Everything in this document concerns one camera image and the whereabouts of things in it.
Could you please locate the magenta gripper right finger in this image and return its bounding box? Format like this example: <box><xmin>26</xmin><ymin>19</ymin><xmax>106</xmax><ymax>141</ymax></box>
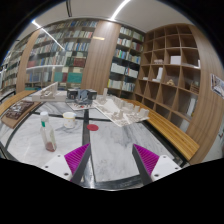
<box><xmin>132</xmin><ymin>144</ymin><xmax>181</xmax><ymax>185</ymax></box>

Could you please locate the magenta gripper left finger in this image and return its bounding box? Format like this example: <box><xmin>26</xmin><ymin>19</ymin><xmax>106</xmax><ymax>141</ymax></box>
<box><xmin>42</xmin><ymin>143</ymin><xmax>91</xmax><ymax>184</ymax></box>

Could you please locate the clear plastic water bottle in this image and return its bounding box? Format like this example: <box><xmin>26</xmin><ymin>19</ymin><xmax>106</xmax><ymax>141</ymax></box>
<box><xmin>40</xmin><ymin>111</ymin><xmax>57</xmax><ymax>152</ymax></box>

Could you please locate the wooden curved bench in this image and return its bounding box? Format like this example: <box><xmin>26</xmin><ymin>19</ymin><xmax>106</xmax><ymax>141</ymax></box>
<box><xmin>126</xmin><ymin>99</ymin><xmax>199</xmax><ymax>161</ymax></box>

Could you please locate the red round coaster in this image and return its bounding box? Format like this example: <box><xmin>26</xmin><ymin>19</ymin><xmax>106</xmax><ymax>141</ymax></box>
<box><xmin>87</xmin><ymin>124</ymin><xmax>99</xmax><ymax>131</ymax></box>

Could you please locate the white paper cup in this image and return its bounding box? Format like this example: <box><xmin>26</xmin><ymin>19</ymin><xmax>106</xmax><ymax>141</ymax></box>
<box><xmin>63</xmin><ymin>112</ymin><xmax>76</xmax><ymax>128</ymax></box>

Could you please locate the dark grey building model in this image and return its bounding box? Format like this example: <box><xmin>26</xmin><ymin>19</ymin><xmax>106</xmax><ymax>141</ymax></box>
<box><xmin>66</xmin><ymin>88</ymin><xmax>97</xmax><ymax>110</ymax></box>

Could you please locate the white model on board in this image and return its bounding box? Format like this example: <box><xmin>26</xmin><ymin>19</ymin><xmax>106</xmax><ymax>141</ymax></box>
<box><xmin>32</xmin><ymin>82</ymin><xmax>67</xmax><ymax>102</ymax></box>

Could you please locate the dark brown relief model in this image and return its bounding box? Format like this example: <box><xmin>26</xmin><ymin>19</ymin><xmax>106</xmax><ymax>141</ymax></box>
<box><xmin>6</xmin><ymin>100</ymin><xmax>33</xmax><ymax>120</ymax></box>

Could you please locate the wooden cubby shelf unit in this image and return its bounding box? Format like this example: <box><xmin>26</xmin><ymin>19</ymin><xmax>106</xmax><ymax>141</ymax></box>
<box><xmin>133</xmin><ymin>24</ymin><xmax>201</xmax><ymax>132</ymax></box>

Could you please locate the middle tall bookshelf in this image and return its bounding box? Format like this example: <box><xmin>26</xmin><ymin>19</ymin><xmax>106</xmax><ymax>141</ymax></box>
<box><xmin>107</xmin><ymin>26</ymin><xmax>144</xmax><ymax>98</ymax></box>

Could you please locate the left large bookshelf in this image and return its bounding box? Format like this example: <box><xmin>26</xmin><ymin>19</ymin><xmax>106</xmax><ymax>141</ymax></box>
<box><xmin>0</xmin><ymin>18</ymin><xmax>100</xmax><ymax>96</ymax></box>

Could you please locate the poster on right wall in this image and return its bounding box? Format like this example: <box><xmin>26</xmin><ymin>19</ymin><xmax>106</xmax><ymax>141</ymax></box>
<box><xmin>211</xmin><ymin>74</ymin><xmax>224</xmax><ymax>99</ymax></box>

